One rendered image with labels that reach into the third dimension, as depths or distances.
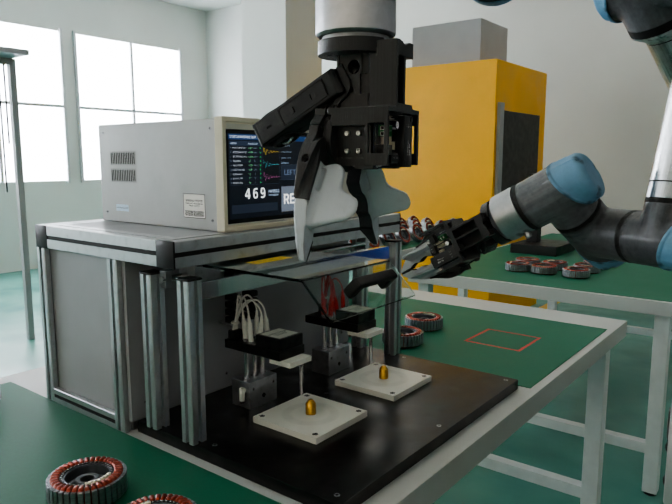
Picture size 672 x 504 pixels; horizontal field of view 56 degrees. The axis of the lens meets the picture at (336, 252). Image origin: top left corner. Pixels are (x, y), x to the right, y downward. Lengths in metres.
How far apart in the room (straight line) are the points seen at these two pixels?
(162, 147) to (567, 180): 0.74
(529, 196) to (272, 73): 4.45
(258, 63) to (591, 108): 3.09
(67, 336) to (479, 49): 4.22
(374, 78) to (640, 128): 5.78
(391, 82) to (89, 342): 0.90
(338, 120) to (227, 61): 8.62
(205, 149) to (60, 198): 6.97
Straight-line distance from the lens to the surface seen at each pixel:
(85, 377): 1.36
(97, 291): 1.26
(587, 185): 0.93
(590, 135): 6.42
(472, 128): 4.80
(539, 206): 0.95
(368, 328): 1.38
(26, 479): 1.15
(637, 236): 0.93
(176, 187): 1.24
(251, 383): 1.24
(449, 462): 1.12
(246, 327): 1.24
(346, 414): 1.19
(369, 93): 0.59
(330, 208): 0.56
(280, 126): 0.63
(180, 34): 9.28
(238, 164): 1.16
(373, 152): 0.57
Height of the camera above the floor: 1.24
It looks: 8 degrees down
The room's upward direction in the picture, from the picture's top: straight up
